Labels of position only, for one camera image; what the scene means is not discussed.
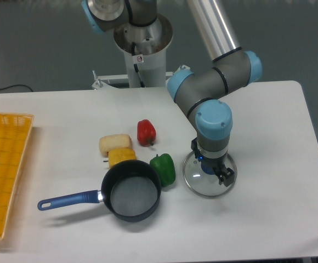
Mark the green bell pepper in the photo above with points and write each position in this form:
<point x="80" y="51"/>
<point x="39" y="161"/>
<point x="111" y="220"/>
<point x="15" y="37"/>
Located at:
<point x="165" y="169"/>

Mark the black saucepan blue handle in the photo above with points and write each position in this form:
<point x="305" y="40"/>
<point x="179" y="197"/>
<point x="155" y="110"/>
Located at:
<point x="131" y="190"/>

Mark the beige bread loaf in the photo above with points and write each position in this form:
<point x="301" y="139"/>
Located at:
<point x="111" y="142"/>

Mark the yellow woven basket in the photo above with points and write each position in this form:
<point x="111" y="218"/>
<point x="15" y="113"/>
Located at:
<point x="15" y="130"/>

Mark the yellow corn cob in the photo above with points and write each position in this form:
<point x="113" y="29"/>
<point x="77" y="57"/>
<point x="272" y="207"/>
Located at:
<point x="119" y="155"/>

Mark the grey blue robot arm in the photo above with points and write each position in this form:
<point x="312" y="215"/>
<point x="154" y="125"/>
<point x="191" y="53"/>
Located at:
<point x="198" y="96"/>

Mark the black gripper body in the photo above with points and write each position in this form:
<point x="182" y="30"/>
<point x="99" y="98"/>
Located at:
<point x="210" y="160"/>

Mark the glass pot lid blue knob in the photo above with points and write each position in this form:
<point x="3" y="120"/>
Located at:
<point x="203" y="184"/>

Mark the red bell pepper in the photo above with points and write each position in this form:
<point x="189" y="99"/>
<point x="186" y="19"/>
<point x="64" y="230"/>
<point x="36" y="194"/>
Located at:
<point x="146" y="133"/>

